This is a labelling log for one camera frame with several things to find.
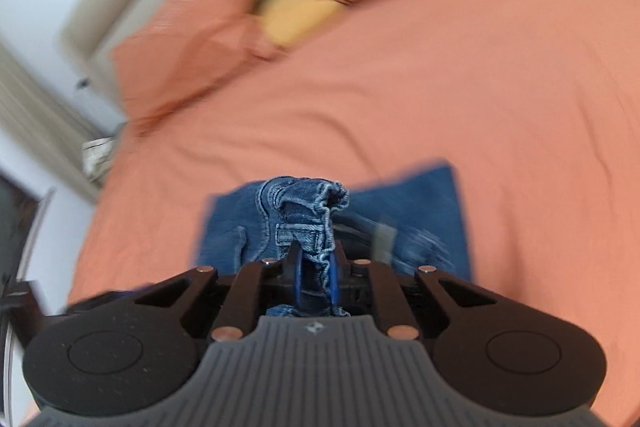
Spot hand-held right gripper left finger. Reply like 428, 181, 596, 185
125, 241, 304, 342

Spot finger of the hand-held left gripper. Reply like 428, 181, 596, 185
47, 288, 151, 316

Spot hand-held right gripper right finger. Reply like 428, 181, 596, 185
327, 247, 506, 340

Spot blue denim pants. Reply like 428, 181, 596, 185
192, 162, 473, 319

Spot white crumpled cloth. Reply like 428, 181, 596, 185
82, 137, 119, 180

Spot beige nightstand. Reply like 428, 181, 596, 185
82, 121, 129, 188

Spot beige curtain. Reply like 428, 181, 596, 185
0, 41, 102, 204

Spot orange bed sheet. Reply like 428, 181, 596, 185
65, 0, 640, 427

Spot small yellow pillow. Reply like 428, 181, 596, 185
257, 0, 347, 48

